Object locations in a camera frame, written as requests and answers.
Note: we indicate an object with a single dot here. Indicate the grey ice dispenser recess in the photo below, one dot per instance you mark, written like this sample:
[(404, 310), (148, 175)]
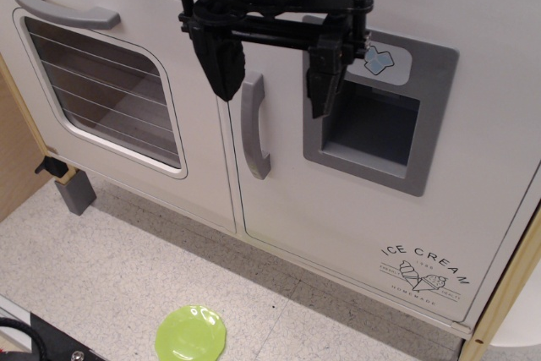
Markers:
[(385, 121)]

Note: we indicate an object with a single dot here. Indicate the white toy oven door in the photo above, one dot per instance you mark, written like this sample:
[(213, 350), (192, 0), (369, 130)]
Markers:
[(131, 104)]

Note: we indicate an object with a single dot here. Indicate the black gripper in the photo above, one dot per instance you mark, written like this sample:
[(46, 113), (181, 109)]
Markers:
[(328, 28)]

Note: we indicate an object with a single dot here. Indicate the grey kitchen leg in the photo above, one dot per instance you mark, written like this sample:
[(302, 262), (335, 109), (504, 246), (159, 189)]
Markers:
[(78, 193)]

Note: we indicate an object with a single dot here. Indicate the wooden side panel left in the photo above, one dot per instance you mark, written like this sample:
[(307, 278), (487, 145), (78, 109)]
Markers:
[(20, 152)]

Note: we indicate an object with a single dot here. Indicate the green plastic plate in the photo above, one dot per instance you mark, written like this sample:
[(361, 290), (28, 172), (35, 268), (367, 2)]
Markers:
[(193, 332)]

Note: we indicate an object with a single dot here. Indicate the black clamp knob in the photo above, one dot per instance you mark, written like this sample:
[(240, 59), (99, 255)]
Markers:
[(53, 166)]

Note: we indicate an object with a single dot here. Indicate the wooden frame post right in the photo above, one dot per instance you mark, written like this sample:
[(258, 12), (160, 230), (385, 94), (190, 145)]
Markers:
[(518, 271)]

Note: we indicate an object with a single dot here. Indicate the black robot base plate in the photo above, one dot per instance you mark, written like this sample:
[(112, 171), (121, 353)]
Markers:
[(47, 342)]

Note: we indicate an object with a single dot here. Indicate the grey fridge door handle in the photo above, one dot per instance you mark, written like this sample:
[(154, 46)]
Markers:
[(253, 93)]

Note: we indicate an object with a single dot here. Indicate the white toy fridge door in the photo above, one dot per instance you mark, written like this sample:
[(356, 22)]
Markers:
[(437, 256)]

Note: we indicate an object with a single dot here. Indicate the grey oven door handle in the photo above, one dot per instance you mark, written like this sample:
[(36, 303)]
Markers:
[(95, 18)]

